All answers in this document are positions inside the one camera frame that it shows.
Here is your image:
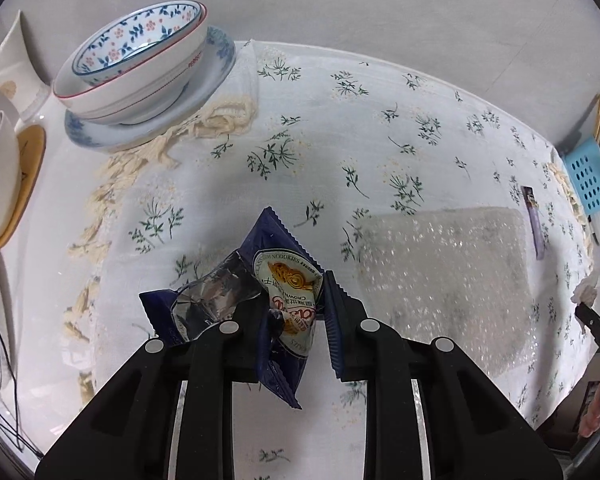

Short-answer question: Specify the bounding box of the black cable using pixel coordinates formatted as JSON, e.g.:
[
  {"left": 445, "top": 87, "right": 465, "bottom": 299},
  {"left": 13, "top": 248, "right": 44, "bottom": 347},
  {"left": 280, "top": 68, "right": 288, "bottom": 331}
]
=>
[{"left": 0, "top": 290, "right": 47, "bottom": 457}]

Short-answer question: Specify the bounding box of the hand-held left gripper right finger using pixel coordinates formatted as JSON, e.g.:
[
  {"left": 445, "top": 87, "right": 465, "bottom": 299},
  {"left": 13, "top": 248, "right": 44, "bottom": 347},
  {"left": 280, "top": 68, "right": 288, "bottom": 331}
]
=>
[{"left": 322, "top": 270, "right": 564, "bottom": 480}]

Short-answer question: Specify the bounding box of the white bowl with red rim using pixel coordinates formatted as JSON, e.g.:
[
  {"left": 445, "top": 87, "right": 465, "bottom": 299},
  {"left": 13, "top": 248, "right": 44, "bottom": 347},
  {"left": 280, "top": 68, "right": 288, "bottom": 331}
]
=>
[{"left": 52, "top": 5, "right": 212, "bottom": 124}]

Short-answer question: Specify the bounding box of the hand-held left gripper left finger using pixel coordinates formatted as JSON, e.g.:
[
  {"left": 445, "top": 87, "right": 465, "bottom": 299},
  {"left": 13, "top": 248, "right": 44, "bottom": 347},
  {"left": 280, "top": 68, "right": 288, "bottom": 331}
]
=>
[{"left": 34, "top": 304, "right": 276, "bottom": 480}]

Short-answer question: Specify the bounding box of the floral pattern bowl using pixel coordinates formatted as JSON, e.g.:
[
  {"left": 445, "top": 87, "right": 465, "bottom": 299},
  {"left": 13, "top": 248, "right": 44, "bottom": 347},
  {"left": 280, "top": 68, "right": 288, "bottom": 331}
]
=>
[{"left": 70, "top": 0, "right": 204, "bottom": 89}]

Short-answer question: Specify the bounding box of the bubble wrap sheet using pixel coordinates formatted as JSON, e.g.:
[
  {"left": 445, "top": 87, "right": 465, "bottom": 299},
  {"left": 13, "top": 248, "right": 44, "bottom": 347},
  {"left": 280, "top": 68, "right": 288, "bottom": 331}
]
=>
[{"left": 352, "top": 205, "right": 544, "bottom": 377}]

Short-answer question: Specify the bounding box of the blue floral plate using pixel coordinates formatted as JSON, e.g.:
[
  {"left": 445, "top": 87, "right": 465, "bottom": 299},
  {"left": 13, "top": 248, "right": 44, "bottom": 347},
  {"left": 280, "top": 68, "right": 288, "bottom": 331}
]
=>
[{"left": 62, "top": 25, "right": 238, "bottom": 154}]

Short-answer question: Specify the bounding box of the wooden coaster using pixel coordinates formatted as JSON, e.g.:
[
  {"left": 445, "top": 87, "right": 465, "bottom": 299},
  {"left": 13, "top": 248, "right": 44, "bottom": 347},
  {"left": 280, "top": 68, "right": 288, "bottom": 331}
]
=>
[{"left": 0, "top": 125, "right": 47, "bottom": 252}]

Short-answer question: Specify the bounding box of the white tissue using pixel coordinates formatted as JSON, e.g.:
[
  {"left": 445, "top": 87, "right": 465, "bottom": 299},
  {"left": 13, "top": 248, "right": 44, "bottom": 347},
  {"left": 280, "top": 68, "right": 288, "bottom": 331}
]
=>
[{"left": 570, "top": 280, "right": 600, "bottom": 307}]

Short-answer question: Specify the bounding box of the purple strip packet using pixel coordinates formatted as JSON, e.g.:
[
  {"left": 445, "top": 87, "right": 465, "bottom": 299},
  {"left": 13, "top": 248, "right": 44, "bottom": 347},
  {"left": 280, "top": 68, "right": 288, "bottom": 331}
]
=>
[{"left": 520, "top": 185, "right": 549, "bottom": 262}]

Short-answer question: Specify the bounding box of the dark blue cookie packet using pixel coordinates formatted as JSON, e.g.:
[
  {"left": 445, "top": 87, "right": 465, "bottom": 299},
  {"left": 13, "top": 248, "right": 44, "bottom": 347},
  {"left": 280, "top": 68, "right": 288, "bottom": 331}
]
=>
[{"left": 138, "top": 206, "right": 327, "bottom": 412}]

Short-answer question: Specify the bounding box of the blue plastic basket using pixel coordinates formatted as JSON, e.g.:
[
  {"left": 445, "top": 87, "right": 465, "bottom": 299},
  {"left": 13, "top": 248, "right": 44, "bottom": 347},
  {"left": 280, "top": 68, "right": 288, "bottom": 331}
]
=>
[{"left": 564, "top": 135, "right": 600, "bottom": 217}]

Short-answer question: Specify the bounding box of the white floral tasselled tablecloth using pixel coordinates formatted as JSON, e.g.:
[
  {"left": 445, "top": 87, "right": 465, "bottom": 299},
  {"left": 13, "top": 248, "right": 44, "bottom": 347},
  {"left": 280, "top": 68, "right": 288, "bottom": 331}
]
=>
[{"left": 62, "top": 39, "right": 599, "bottom": 480}]

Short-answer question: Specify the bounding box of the person's right hand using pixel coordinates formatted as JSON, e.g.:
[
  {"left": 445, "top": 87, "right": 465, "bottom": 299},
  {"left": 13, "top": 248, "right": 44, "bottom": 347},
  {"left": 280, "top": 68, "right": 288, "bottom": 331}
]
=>
[{"left": 577, "top": 372, "right": 600, "bottom": 439}]

